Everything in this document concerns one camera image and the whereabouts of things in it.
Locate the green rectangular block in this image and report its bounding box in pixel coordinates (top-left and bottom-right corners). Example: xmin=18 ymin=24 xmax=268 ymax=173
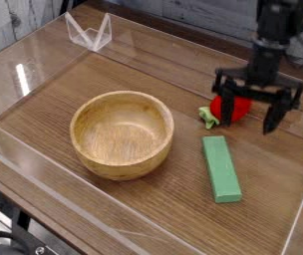
xmin=202 ymin=135 xmax=242 ymax=203

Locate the red plush strawberry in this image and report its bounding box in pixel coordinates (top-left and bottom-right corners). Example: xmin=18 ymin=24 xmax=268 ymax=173
xmin=198 ymin=96 xmax=253 ymax=129

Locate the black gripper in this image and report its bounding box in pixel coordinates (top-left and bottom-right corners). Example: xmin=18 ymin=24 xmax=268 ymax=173
xmin=212 ymin=43 xmax=303 ymax=134

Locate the wooden bowl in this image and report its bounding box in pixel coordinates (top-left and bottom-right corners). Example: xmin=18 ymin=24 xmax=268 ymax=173
xmin=70 ymin=91 xmax=174 ymax=181

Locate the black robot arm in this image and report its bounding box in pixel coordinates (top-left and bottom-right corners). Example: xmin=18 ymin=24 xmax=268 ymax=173
xmin=212 ymin=0 xmax=303 ymax=134

